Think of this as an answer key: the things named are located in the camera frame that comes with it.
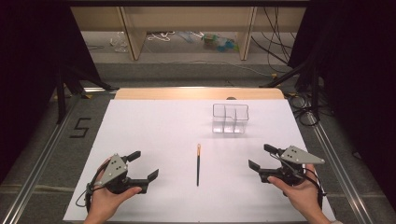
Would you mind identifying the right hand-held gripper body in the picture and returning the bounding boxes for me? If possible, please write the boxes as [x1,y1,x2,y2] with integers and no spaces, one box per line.
[258,145,326,188]

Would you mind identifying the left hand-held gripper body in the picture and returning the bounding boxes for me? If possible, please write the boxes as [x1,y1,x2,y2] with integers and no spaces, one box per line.
[92,153,149,195]

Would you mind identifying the black pen with orange end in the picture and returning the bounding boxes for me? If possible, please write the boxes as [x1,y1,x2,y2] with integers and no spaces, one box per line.
[196,143,202,188]

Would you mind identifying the clear plastic divided organizer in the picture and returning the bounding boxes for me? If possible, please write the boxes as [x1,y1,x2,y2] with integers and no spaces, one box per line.
[212,103,250,135]

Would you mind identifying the person's left hand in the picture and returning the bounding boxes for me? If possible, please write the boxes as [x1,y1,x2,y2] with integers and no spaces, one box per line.
[83,158,143,224]

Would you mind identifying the person's right hand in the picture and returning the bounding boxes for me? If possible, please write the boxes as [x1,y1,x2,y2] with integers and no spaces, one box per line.
[267,163,332,224]

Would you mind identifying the white table sheet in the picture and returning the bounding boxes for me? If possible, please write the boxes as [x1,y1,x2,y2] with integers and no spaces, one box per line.
[63,99,336,223]

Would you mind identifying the black metal stand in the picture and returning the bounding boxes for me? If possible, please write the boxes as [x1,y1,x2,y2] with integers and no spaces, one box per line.
[261,57,322,120]
[55,65,114,125]

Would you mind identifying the black curtain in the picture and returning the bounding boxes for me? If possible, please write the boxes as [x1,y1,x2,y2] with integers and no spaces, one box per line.
[288,0,396,213]
[0,0,104,185]

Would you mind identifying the clear plastic bag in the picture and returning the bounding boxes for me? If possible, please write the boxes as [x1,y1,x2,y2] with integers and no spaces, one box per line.
[108,31,130,53]

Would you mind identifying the colourful plastic packaging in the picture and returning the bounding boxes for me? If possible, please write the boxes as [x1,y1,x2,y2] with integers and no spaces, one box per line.
[201,33,240,53]

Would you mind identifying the light wooden shelf unit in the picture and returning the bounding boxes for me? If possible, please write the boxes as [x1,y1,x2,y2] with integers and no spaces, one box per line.
[70,6,307,62]

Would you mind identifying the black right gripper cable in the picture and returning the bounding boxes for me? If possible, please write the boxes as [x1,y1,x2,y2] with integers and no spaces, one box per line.
[270,152,327,211]

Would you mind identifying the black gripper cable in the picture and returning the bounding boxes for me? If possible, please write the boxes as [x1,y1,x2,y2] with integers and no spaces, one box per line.
[74,174,102,213]
[270,152,327,211]

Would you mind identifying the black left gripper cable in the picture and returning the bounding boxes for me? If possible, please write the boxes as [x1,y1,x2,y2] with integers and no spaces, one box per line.
[74,174,102,213]

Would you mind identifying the aluminium floor rail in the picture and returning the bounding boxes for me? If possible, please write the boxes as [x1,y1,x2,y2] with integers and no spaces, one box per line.
[0,90,118,224]
[306,111,375,224]

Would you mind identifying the black cables on floor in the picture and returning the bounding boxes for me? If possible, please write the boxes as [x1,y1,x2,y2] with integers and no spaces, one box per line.
[287,92,322,127]

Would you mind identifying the black hanging cables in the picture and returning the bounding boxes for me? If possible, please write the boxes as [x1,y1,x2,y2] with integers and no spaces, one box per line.
[250,7,297,65]

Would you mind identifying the white coiled cord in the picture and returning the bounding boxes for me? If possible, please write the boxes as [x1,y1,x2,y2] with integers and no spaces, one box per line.
[147,31,176,42]

